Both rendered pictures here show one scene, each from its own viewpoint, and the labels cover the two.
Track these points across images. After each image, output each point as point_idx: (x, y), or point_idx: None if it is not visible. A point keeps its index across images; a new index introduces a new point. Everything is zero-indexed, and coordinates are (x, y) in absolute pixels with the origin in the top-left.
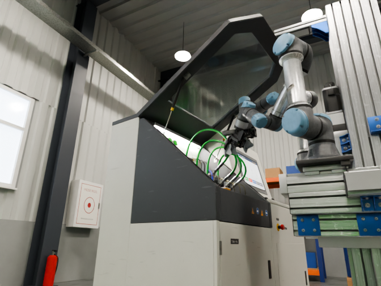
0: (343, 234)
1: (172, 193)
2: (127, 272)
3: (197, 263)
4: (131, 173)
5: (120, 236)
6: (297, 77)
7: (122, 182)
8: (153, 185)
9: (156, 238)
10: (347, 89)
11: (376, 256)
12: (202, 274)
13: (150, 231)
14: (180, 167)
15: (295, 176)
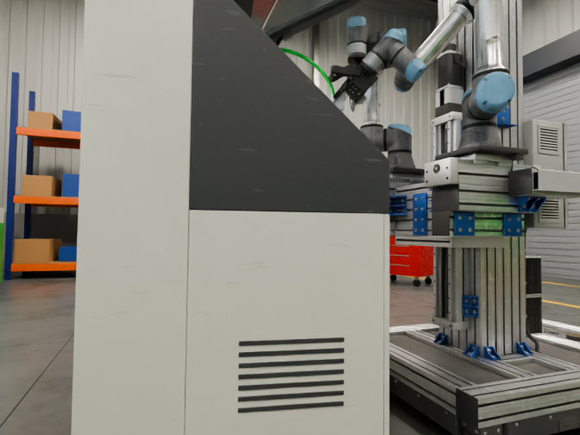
0: (491, 234)
1: (301, 161)
2: (192, 304)
3: (356, 277)
4: (180, 101)
5: (160, 235)
6: (502, 28)
7: (152, 116)
8: (253, 139)
9: (265, 240)
10: None
11: (483, 255)
12: (364, 293)
13: (249, 228)
14: (317, 116)
15: (467, 163)
